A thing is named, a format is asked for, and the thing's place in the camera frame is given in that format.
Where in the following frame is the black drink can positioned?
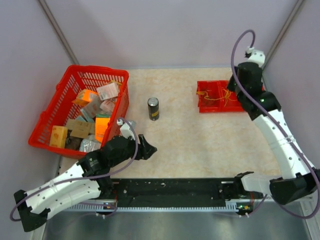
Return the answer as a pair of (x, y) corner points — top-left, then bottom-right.
(147, 97), (160, 121)

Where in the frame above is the pink packet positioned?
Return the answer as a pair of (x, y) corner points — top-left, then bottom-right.
(96, 82), (120, 101)

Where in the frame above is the orange box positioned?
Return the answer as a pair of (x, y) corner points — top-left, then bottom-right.
(72, 89), (99, 107)

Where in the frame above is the brown cardboard box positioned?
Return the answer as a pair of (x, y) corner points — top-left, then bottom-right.
(65, 119), (95, 139)

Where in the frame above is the bright orange carton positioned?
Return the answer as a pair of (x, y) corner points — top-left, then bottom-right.
(95, 114), (111, 143)

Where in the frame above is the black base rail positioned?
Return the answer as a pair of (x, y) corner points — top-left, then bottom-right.
(84, 177), (266, 208)

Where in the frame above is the yellow sponge box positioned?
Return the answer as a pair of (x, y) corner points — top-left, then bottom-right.
(49, 125), (68, 149)

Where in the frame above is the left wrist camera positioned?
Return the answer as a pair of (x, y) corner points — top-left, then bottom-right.
(116, 119), (135, 140)

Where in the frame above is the red divided bin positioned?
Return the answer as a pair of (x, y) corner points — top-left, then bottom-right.
(196, 80), (244, 113)

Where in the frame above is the red plastic basket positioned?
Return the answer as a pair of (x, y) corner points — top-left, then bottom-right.
(27, 64), (130, 159)

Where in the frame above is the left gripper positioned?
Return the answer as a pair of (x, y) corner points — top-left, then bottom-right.
(110, 133), (157, 168)

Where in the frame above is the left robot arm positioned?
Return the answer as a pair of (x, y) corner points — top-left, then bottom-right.
(14, 134), (158, 232)

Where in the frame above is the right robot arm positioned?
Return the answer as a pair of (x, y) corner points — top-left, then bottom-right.
(227, 62), (317, 205)

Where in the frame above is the silver foil packet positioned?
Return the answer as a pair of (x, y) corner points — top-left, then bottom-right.
(79, 134), (101, 153)

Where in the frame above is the yellow wire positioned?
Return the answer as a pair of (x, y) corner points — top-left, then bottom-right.
(195, 88), (238, 106)

